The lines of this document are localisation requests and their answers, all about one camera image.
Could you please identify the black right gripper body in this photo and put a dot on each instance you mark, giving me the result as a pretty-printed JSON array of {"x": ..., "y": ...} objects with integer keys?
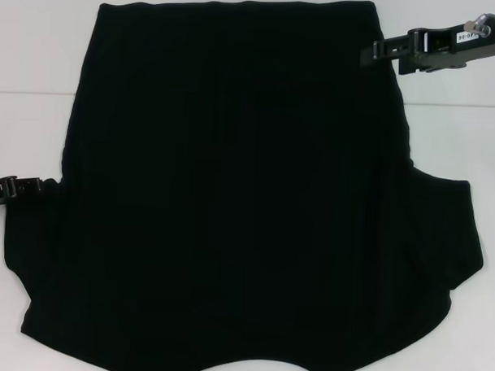
[{"x": 443, "y": 48}]

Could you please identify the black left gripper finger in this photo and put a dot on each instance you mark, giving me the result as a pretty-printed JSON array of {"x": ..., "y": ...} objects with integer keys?
[{"x": 32, "y": 186}]

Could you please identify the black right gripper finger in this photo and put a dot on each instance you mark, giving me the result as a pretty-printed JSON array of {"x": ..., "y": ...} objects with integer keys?
[{"x": 386, "y": 50}]

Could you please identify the black shirt with white print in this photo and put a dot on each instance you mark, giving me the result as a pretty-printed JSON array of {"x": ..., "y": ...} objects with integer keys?
[{"x": 248, "y": 173}]

